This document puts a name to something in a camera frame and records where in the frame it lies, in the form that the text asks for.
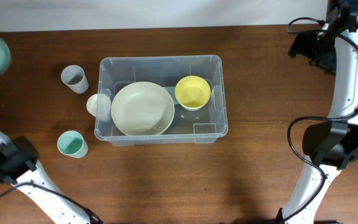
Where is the grey cup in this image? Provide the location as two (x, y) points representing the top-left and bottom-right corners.
(61, 65), (89, 94)

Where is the beige plate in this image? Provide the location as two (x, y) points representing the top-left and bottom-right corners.
(111, 82), (175, 136)

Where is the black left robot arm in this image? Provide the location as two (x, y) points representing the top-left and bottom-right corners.
(0, 132), (103, 224)

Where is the white bowl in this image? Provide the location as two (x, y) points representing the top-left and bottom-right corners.
(180, 105), (205, 111)

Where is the cream cup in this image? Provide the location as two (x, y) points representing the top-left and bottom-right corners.
(86, 93), (112, 121)

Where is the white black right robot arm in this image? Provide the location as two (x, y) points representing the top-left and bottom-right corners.
(275, 1), (358, 223)

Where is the black right camera cable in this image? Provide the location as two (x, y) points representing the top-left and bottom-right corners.
(278, 17), (358, 223)

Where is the small green cup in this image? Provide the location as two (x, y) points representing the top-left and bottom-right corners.
(57, 131), (89, 159)

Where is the clear plastic storage container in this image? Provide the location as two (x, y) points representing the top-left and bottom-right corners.
(94, 55), (228, 146)

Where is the yellow bowl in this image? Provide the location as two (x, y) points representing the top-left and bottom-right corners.
(175, 75), (211, 107)

